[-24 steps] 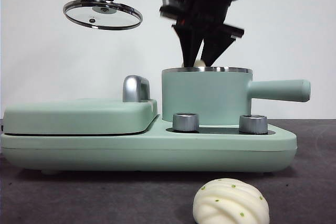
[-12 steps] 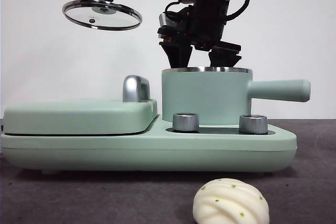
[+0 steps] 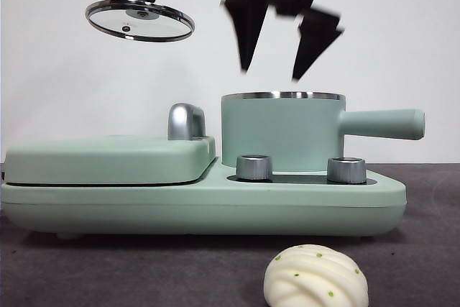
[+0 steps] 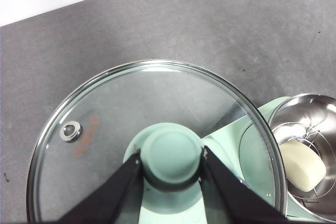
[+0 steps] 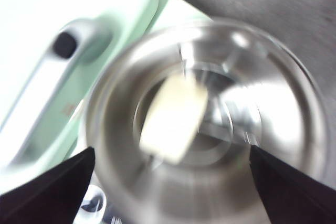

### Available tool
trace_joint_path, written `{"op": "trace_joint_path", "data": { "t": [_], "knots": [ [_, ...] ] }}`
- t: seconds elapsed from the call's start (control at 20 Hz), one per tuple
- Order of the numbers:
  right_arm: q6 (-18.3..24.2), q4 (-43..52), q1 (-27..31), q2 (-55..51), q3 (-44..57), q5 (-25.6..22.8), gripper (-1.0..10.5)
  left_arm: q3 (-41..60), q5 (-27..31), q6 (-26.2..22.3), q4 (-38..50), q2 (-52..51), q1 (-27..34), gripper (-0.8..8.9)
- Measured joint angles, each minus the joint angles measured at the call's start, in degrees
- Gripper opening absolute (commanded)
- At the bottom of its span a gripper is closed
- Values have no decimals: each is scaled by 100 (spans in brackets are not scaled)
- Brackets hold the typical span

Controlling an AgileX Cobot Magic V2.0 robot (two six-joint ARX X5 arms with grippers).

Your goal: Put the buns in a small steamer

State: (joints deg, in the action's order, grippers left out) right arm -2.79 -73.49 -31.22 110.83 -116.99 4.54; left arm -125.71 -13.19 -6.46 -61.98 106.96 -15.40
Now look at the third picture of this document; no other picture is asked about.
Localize silver control knob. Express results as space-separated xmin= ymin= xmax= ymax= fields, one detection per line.
xmin=235 ymin=155 xmax=273 ymax=182
xmin=326 ymin=157 xmax=367 ymax=184

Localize twisted white bun green specks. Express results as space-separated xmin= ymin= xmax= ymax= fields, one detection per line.
xmin=263 ymin=244 xmax=369 ymax=307

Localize glass pot lid green knob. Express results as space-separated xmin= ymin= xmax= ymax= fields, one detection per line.
xmin=85 ymin=0 xmax=196 ymax=42

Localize silver griddle cover handle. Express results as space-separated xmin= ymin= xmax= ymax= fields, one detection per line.
xmin=167 ymin=104 xmax=207 ymax=142

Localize mint green pot with handle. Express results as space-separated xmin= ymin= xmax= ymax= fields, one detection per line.
xmin=219 ymin=90 xmax=426 ymax=173

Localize mint green breakfast machine base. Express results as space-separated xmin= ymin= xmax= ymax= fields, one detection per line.
xmin=0 ymin=157 xmax=408 ymax=242

